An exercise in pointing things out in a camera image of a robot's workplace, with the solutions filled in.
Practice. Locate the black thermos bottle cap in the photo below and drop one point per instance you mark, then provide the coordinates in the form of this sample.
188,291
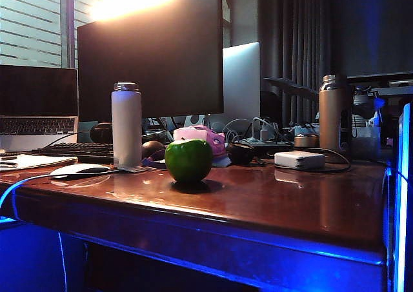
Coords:
241,153

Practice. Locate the green apple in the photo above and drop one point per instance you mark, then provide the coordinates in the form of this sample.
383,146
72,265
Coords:
188,161

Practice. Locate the white thermos bottle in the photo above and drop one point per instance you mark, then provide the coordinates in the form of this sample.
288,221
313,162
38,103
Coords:
126,131

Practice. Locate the bronze thermos bottle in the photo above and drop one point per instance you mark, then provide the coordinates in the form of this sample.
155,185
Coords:
332,118

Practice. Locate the pink plush toy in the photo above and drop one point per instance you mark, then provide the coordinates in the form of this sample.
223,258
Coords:
193,134

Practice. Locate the black power strip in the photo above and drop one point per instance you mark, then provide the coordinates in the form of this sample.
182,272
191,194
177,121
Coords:
261,143

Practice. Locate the dark brown round object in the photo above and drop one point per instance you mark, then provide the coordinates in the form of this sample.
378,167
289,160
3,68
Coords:
152,148

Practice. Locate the silver display back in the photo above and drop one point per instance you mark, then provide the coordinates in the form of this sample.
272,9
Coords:
242,82

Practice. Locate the large black monitor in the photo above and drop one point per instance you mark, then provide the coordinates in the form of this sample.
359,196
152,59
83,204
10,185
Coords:
151,66

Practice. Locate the white power adapter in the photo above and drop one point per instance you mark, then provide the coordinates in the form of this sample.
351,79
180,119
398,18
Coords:
298,160

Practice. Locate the black tilted stand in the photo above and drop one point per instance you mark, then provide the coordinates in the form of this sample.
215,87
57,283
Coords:
290,87

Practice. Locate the black round speaker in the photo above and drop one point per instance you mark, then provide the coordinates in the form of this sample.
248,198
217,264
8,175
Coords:
101,132

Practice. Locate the black keyboard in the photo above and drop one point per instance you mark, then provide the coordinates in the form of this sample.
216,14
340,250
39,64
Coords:
77,150

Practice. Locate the white computer mouse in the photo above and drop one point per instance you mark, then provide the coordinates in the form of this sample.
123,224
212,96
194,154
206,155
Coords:
79,170

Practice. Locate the dark curtain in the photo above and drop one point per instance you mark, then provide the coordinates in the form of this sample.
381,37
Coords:
300,31

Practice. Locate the clear plastic container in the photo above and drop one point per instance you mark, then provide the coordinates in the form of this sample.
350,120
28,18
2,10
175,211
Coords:
366,140

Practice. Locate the white paper notebook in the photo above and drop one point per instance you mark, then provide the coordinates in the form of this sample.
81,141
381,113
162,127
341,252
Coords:
35,161

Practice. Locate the silver open laptop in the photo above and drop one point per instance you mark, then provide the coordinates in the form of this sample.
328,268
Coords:
35,105

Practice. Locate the blue lit metal post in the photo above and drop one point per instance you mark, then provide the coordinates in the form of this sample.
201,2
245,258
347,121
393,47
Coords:
403,192

